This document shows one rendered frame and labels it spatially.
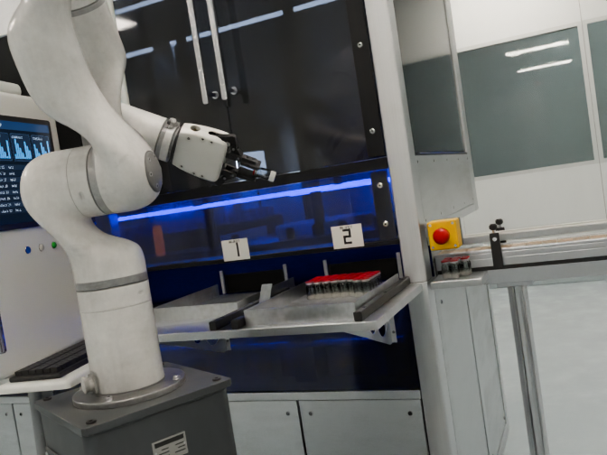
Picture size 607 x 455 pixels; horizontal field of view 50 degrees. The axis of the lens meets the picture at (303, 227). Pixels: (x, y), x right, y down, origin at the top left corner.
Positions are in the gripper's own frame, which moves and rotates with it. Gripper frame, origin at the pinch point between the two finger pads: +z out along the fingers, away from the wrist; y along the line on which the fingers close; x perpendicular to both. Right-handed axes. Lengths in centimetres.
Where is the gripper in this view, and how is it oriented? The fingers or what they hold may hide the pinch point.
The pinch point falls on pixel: (248, 168)
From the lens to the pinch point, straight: 133.9
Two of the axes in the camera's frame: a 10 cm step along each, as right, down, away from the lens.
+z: 9.4, 3.2, 0.9
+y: -3.1, 7.6, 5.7
